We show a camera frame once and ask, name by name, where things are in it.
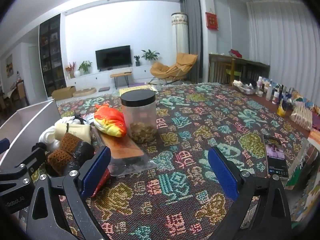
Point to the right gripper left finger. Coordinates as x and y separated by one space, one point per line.
46 218

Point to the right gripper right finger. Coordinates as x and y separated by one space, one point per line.
260 209

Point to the brown knitted cloth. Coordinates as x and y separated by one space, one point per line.
60 157

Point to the white fluffy plush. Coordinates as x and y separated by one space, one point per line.
48 138

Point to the red lace pouch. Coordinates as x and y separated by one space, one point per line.
102 182

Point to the black plastic bag roll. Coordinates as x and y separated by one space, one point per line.
80 153

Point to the cream cloth pouch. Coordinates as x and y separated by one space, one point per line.
81 131

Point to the clear bag brown contents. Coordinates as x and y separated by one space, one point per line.
126 156

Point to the orange fish plush toy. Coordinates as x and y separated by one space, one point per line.
110 121

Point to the clear jar black lid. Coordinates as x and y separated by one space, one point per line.
139 110

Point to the smartphone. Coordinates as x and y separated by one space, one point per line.
275 157

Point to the white storage box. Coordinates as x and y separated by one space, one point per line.
24 128

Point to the patterned woven table cloth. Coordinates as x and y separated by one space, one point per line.
181 198

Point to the yellow cup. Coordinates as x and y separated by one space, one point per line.
282 108

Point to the wrapped snack pack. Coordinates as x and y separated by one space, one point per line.
302 116

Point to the cardboard box on floor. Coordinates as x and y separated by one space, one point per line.
63 93

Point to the round floor cushion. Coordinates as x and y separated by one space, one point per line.
84 92

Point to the white bottle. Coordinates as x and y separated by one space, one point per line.
269 91

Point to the basket with items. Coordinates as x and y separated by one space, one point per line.
245 86

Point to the red flowers in vase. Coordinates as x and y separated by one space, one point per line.
70 68

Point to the potted plant left of tv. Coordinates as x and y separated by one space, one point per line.
85 67

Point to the potted plant of tv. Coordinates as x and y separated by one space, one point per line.
85 67
149 55

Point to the wooden chair at desk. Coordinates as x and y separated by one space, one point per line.
233 71

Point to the dark glass bookcase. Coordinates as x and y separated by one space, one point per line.
50 55

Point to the dark wooden desk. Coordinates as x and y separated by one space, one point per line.
224 69

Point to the small wooden bench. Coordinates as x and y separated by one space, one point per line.
125 75

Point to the purple floor mat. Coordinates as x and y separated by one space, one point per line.
137 84

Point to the yellow flat box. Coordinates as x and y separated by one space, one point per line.
143 87

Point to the black television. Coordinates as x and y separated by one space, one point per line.
113 57

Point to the white tv cabinet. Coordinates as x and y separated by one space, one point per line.
138 74

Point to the small potted plant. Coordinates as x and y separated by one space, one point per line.
137 60

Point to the orange lounge chair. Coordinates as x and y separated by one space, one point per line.
176 72

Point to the potted plant right of tv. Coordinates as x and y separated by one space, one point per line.
149 55

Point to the white sheer curtain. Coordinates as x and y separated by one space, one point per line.
284 35

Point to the covered standing air conditioner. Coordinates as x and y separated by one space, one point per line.
180 37

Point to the grey curtain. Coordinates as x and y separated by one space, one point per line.
195 36

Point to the wall picture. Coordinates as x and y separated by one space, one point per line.
9 66

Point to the red wall decoration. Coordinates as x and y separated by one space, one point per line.
211 21

